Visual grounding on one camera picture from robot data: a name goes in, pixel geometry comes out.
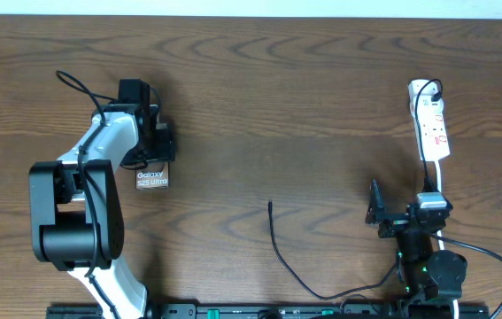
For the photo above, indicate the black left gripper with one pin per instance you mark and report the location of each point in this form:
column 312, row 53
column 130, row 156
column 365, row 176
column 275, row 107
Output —
column 166, row 151

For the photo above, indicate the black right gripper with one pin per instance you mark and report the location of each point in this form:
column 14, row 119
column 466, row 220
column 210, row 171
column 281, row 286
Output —
column 376, row 211

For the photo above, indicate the Galaxy S25 Ultra smartphone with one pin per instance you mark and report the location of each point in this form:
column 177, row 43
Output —
column 155, row 176

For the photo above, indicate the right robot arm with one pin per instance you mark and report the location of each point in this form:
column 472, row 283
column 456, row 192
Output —
column 433, row 277

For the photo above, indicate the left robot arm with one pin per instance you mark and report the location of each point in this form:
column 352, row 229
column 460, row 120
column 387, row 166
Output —
column 77, row 224

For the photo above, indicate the white power strip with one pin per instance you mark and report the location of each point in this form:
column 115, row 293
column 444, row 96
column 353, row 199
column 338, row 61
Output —
column 426, row 107

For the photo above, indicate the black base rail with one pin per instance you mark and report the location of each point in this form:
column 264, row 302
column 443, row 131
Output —
column 349, row 310

